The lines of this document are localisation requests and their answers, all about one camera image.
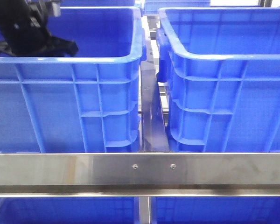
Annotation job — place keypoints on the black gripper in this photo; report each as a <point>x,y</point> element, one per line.
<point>23,24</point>

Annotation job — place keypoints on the blue crate rear left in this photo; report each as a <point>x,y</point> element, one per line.
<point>100,3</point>

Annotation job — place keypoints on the large blue crate left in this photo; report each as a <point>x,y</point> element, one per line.
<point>82,104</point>

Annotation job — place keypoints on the large blue crate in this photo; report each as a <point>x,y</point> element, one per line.
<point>82,104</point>
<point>221,70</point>

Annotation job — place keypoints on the blue crate rear right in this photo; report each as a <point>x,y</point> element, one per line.
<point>151,7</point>

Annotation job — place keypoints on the steel centre divider bar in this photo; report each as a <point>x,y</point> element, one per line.
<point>154,138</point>

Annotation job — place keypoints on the blue crate lower left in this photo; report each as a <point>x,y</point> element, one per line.
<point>69,210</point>

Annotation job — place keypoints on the large blue crate right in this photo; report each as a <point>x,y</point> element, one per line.
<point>221,70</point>

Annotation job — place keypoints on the blue crate lower right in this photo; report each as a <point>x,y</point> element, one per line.
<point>218,210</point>

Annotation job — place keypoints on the stainless steel front rail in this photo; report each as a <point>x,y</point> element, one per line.
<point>140,174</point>

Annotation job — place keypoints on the steel lower vertical post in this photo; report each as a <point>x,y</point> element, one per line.
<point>145,210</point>

